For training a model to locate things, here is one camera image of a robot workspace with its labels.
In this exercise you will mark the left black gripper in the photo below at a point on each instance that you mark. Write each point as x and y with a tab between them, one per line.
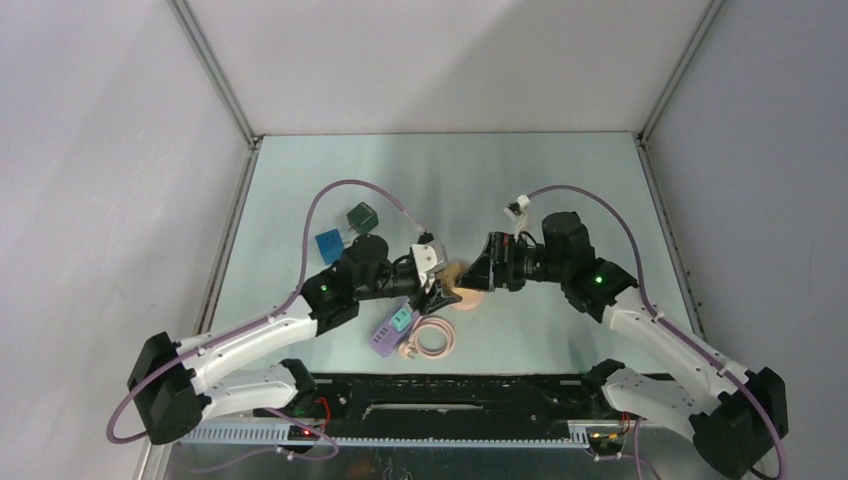
420	301

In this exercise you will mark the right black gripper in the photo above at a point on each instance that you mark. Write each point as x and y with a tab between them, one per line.
486	274

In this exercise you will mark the beige cube socket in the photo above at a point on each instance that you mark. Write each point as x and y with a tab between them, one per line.
449	276

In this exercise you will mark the teal USB charger plug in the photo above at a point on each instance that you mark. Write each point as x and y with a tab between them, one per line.
401	319

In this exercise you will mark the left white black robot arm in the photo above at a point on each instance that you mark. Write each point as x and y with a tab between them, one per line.
178	384

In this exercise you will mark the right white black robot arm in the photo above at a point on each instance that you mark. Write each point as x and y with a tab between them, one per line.
731	414

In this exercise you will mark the pink round power strip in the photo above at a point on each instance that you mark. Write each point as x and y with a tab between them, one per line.
468	299

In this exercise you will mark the purple power strip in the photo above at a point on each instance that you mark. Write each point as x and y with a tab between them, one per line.
385	339

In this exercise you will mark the dark green cube socket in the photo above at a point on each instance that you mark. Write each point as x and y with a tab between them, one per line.
362	219

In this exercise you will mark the blue cube socket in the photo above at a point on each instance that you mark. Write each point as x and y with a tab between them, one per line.
330	245

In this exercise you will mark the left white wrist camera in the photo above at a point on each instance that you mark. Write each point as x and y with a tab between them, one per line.
429	258

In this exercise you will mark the white cable duct rail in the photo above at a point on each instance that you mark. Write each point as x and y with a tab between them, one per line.
272	434

